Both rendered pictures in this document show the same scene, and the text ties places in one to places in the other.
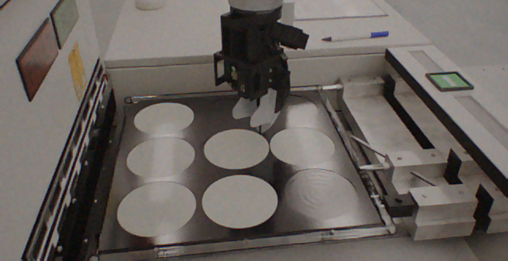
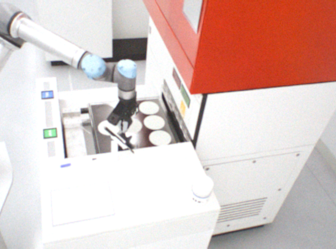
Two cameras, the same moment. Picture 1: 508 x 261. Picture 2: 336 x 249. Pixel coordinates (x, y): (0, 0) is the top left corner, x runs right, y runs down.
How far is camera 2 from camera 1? 191 cm
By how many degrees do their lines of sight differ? 103
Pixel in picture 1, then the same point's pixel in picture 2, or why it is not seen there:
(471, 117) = (53, 116)
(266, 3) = not seen: hidden behind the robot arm
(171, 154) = (151, 123)
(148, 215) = (150, 105)
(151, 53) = (174, 146)
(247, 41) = not seen: hidden behind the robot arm
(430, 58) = (47, 150)
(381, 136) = (78, 139)
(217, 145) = (138, 126)
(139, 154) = (161, 122)
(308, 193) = (108, 111)
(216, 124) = (140, 135)
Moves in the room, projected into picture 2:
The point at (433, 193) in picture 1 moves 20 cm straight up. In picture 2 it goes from (73, 109) to (70, 75)
